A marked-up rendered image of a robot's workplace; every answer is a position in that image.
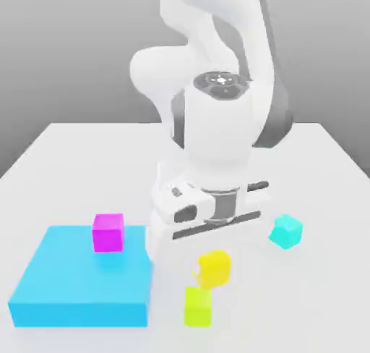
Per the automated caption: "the small yellow cube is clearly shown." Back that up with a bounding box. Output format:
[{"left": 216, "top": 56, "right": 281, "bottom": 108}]
[{"left": 197, "top": 249, "right": 232, "bottom": 289}]

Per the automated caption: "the large blue box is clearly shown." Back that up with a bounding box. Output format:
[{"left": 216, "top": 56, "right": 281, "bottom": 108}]
[{"left": 7, "top": 224, "right": 155, "bottom": 328}]

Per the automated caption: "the small cyan cube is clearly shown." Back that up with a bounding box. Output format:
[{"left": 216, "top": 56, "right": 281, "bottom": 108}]
[{"left": 267, "top": 213, "right": 304, "bottom": 250}]

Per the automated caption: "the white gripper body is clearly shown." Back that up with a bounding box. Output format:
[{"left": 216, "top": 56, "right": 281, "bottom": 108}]
[{"left": 147, "top": 208, "right": 263, "bottom": 262}]

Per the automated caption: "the small lime cube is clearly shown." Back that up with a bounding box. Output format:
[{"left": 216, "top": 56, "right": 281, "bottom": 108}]
[{"left": 184, "top": 286, "right": 212, "bottom": 328}]

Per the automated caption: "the small magenta cube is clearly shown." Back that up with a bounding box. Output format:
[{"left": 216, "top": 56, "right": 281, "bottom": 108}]
[{"left": 91, "top": 213, "right": 125, "bottom": 254}]

